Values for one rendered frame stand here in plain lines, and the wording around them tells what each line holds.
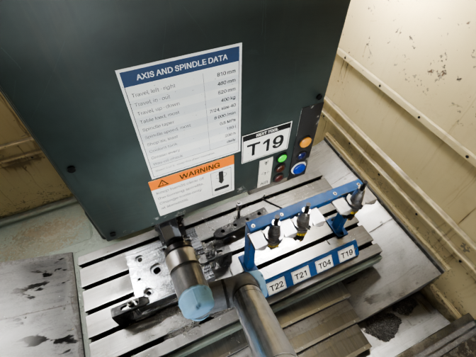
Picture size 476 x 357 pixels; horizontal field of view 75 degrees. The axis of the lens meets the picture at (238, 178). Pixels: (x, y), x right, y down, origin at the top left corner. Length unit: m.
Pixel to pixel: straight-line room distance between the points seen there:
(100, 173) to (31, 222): 1.66
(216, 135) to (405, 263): 1.26
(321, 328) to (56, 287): 1.23
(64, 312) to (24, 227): 0.64
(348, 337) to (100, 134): 1.31
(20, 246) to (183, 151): 1.66
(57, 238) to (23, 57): 1.67
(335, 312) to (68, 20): 1.40
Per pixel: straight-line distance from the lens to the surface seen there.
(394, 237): 1.64
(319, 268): 1.34
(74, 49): 0.39
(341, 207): 1.15
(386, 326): 1.65
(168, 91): 0.43
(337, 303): 1.54
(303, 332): 1.44
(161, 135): 0.47
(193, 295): 0.72
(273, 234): 1.00
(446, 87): 1.29
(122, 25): 0.38
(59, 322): 1.69
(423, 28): 1.33
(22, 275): 1.81
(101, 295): 1.39
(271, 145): 0.58
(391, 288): 1.59
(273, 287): 1.27
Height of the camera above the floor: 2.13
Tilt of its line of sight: 51 degrees down
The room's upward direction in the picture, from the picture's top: straight up
